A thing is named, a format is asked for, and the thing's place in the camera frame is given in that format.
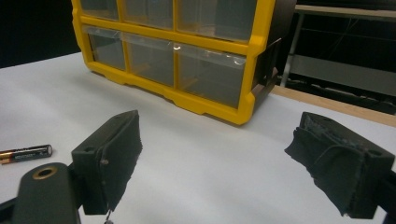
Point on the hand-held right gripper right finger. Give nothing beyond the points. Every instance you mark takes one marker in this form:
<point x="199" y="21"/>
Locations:
<point x="342" y="168"/>

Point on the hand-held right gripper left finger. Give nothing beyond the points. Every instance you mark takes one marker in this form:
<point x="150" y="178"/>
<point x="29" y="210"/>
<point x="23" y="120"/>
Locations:
<point x="106" y="161"/>

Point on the black and copper battery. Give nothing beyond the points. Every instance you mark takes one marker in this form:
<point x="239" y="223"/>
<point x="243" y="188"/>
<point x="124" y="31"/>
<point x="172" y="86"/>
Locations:
<point x="28" y="153"/>

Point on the yellow black organizer cabinet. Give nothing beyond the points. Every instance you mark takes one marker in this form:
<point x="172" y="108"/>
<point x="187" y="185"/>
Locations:
<point x="260" y="37"/>

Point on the white table cover sheet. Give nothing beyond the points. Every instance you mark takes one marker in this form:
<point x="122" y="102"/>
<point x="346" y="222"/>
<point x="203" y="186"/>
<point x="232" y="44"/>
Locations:
<point x="202" y="155"/>

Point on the set of clear plastic drawers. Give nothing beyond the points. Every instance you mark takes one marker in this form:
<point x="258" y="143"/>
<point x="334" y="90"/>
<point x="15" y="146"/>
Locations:
<point x="211" y="77"/>

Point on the grey metal desk frame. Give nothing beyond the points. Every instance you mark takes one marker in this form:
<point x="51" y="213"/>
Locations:
<point x="342" y="73"/>

